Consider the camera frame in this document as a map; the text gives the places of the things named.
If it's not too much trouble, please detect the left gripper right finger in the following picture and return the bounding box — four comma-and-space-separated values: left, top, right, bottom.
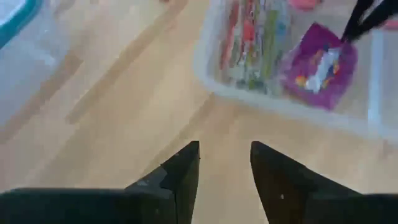
251, 141, 398, 224

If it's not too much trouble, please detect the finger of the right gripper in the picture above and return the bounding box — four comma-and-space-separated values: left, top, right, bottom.
349, 0, 398, 43
341, 0, 376, 43

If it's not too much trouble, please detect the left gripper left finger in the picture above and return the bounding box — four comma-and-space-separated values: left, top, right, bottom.
0, 141, 200, 224

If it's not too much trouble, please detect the purple candy packet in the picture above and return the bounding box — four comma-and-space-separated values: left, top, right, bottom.
278, 22, 359, 111

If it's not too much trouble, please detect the multicoloured candy packet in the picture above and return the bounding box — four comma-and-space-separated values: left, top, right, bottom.
217, 0, 292, 94

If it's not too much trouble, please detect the large clear plastic container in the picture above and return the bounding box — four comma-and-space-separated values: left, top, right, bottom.
0, 0, 85, 131
192, 0, 398, 142

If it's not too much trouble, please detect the long red candy packet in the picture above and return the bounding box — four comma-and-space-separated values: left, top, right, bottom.
288, 0, 322, 11

